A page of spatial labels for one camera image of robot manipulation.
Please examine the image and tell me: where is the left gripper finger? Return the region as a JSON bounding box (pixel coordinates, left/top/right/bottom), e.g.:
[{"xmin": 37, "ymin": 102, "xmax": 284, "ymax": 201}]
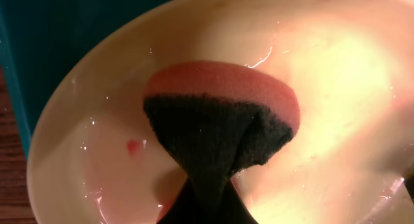
[{"xmin": 157, "ymin": 178, "xmax": 259, "ymax": 224}]

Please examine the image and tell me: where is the red green sponge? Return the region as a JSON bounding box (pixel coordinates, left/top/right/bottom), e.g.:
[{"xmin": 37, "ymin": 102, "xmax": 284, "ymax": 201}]
[{"xmin": 142, "ymin": 60, "xmax": 301, "ymax": 224}]

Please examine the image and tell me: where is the yellow-green plate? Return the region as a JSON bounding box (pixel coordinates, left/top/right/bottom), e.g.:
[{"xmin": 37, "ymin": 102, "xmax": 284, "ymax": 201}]
[{"xmin": 27, "ymin": 0, "xmax": 413, "ymax": 224}]

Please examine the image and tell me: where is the teal plastic tray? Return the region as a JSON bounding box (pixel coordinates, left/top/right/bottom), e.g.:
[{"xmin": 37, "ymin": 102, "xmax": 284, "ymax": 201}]
[{"xmin": 1, "ymin": 0, "xmax": 171, "ymax": 154}]

